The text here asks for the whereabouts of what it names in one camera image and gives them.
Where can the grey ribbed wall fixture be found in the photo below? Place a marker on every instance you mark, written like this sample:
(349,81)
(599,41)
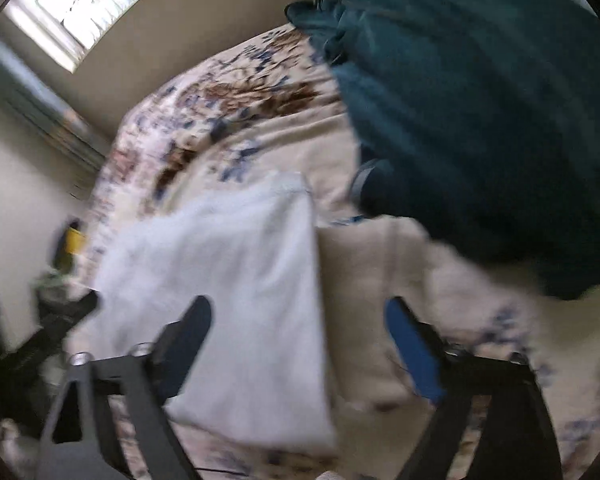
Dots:
(40,100)

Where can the bright window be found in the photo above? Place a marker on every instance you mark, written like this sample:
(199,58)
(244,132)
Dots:
(80,10)

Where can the teal garment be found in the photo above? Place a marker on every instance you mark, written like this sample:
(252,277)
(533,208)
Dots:
(455,85)

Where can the white shirt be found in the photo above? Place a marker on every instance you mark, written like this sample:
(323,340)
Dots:
(240,270)

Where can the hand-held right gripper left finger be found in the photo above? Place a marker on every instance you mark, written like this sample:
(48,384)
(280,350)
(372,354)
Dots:
(189,332)

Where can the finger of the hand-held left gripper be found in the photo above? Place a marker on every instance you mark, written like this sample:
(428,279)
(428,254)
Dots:
(67,316)

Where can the floral plush blanket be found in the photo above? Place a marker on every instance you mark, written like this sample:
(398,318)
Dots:
(260,110)

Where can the yellow object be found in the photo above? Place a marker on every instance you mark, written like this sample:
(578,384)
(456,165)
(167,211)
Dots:
(73,241)

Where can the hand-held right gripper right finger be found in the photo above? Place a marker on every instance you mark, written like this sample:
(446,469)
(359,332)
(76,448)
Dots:
(411,352)

